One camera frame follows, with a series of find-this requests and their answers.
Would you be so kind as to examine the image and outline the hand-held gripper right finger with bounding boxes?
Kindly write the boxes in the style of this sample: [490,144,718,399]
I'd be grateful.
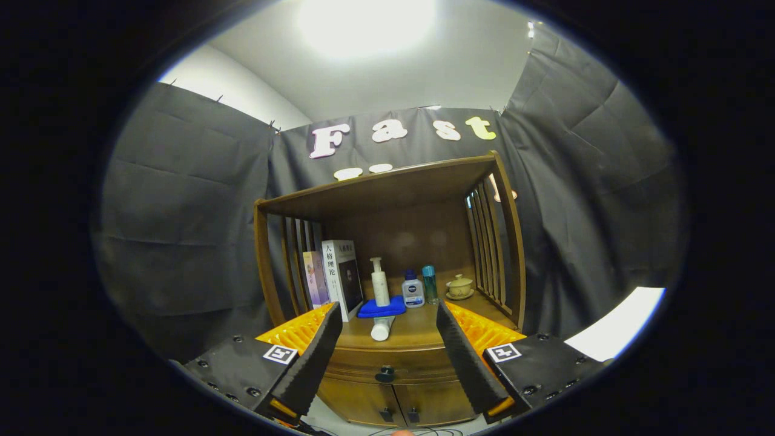
[436,300,606,424]

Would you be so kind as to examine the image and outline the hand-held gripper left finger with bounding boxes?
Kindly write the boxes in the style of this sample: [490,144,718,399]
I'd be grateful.
[182,301,344,424]

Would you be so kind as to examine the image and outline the brown wooden drawer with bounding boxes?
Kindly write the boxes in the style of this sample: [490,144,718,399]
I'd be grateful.
[326,344,464,386]

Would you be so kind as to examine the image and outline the wooden cabinet door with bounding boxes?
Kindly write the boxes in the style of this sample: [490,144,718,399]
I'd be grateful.
[394,378,478,426]
[318,378,401,428]

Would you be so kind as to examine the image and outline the wooden countertop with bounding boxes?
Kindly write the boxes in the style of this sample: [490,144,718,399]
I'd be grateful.
[336,289,515,352]

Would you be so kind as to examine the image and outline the brown wooden cabinet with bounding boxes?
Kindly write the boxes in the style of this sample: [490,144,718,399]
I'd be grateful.
[253,150,527,428]

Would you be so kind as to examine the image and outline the yellow lidded teacup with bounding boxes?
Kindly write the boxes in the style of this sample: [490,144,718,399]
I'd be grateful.
[446,274,475,301]

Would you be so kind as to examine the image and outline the slim teal bottle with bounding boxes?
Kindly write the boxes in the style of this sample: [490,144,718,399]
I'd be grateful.
[422,265,439,305]

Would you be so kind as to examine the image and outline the purple book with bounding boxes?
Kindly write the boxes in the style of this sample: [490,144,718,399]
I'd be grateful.
[303,251,332,309]

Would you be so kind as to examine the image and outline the white bottle with blue pump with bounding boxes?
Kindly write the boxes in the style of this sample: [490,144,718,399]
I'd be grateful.
[402,269,425,309]

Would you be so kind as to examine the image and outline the blue folded cloth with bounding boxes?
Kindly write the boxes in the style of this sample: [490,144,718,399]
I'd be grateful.
[357,295,407,319]

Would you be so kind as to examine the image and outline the thick white book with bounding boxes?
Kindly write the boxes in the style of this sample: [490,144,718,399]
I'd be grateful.
[321,240,364,323]

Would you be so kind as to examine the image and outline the white flat panel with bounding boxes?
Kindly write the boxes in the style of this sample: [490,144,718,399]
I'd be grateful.
[563,286,667,363]

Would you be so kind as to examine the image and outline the black backdrop cloth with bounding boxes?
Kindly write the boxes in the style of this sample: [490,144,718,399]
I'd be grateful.
[91,24,688,364]

